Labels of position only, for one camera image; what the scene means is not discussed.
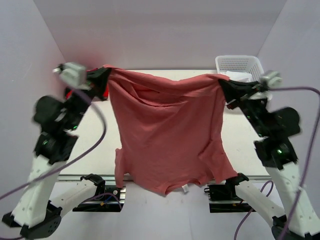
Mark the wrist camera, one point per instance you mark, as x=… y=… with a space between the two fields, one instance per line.
x=72 y=74
x=271 y=80

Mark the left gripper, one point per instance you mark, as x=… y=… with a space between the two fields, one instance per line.
x=97 y=80

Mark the white plastic basket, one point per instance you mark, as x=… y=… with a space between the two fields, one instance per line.
x=239 y=63

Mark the pink t-shirt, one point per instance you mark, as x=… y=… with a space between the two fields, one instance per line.
x=170 y=131

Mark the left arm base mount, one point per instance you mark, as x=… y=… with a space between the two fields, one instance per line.
x=107 y=198

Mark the folded red t-shirt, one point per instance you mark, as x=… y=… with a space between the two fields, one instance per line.
x=101 y=96

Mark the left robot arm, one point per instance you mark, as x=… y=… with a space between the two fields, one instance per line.
x=36 y=214

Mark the white t-shirt in basket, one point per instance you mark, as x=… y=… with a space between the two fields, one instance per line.
x=242 y=77

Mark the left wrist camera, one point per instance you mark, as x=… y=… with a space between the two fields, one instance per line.
x=72 y=74

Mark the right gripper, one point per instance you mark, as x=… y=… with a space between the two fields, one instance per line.
x=232 y=89

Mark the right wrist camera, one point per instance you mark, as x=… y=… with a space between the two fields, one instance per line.
x=271 y=80

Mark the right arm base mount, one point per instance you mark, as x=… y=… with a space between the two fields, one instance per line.
x=223 y=199

